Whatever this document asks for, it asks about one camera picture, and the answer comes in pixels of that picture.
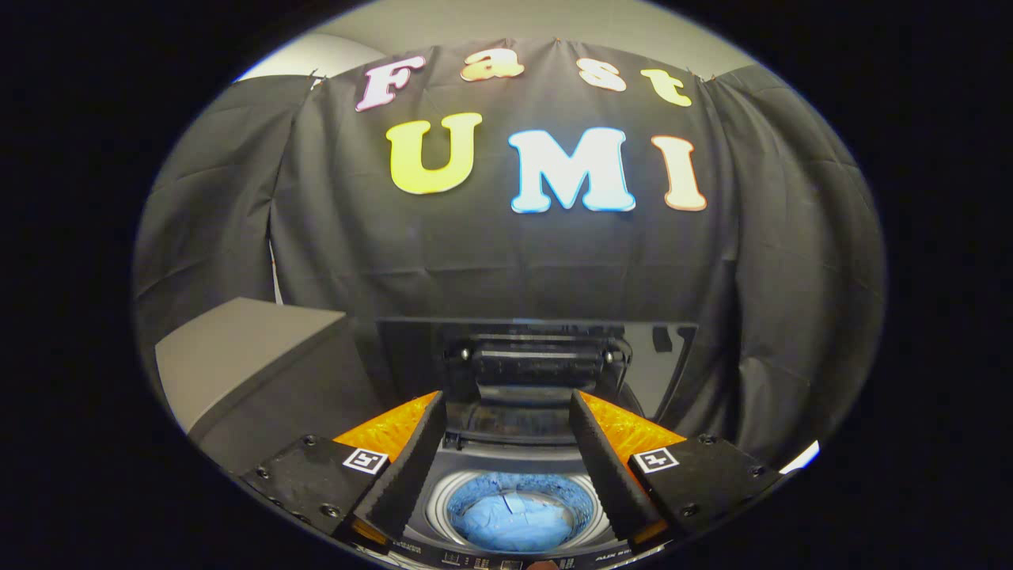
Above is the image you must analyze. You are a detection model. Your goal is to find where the grey cabinet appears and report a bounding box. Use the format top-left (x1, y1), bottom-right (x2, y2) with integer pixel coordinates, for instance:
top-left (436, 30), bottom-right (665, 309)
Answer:
top-left (154, 297), bottom-right (382, 477)

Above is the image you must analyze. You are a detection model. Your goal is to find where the black backdrop cloth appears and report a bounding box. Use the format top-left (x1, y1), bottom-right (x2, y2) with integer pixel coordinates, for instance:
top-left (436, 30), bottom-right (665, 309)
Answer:
top-left (133, 38), bottom-right (887, 468)

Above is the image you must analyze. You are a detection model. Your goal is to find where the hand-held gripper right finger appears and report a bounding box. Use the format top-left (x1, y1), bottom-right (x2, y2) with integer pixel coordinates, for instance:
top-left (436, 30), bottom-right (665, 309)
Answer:
top-left (568, 389), bottom-right (786, 555)

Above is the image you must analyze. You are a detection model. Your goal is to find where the light blue polo shirt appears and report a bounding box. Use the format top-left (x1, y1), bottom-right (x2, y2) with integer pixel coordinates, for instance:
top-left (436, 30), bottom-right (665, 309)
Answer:
top-left (457, 489), bottom-right (576, 553)

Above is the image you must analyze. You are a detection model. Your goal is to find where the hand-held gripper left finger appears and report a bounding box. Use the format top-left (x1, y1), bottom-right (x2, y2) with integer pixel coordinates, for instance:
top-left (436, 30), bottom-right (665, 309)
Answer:
top-left (239, 391), bottom-right (449, 555)

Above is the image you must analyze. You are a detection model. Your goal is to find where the black washing machine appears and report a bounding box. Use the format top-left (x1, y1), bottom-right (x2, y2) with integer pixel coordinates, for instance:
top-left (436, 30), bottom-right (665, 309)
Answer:
top-left (375, 317), bottom-right (700, 570)

